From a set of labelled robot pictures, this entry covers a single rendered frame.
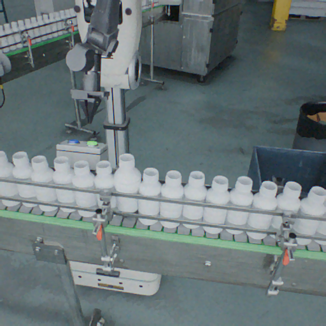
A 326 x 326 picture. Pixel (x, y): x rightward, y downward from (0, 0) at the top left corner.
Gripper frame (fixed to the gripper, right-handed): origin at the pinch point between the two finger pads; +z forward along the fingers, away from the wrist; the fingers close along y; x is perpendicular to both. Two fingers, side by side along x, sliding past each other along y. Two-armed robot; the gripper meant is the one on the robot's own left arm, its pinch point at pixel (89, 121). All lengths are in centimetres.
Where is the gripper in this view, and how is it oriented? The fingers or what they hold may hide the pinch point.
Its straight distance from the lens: 98.1
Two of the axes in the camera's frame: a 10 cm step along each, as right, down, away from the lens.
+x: 1.2, -2.6, 9.6
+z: -0.9, 9.6, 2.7
